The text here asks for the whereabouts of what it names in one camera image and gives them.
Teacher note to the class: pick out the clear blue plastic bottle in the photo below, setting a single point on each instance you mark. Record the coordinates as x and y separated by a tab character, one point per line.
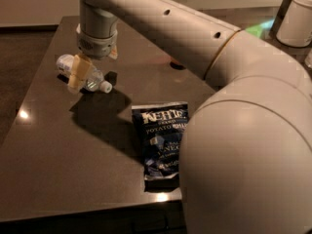
95	82

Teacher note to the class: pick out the blue Kettle chip bag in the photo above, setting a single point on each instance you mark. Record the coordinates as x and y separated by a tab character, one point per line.
160	129

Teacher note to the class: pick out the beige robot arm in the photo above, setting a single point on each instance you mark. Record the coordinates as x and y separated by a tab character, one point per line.
245	161

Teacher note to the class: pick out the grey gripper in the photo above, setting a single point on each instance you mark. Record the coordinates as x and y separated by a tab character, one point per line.
97	45

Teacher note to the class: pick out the white cylindrical container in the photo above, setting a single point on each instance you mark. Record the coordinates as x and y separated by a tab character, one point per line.
296	27

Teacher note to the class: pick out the dark panel behind container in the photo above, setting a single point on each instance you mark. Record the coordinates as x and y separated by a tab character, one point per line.
279	17

